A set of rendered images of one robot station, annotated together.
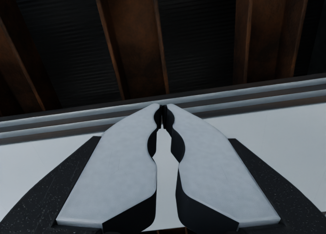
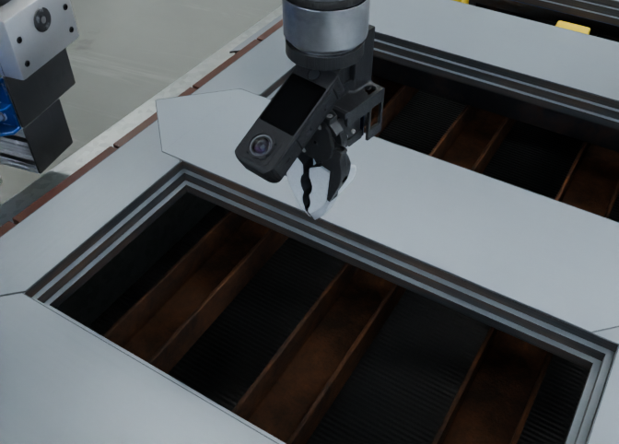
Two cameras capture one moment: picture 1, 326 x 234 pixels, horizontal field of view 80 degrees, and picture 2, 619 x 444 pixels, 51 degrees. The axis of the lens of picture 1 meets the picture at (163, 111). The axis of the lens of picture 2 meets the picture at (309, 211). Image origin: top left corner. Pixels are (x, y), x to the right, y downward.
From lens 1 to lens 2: 0.61 m
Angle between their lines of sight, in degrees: 28
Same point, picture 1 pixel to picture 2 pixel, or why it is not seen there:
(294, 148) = not seen: hidden behind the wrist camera
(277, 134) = not seen: hidden behind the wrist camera
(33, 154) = (451, 262)
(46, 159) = (446, 252)
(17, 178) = (491, 255)
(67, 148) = (419, 250)
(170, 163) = (355, 197)
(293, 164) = not seen: hidden behind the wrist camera
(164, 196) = (385, 177)
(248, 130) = (282, 189)
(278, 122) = (261, 182)
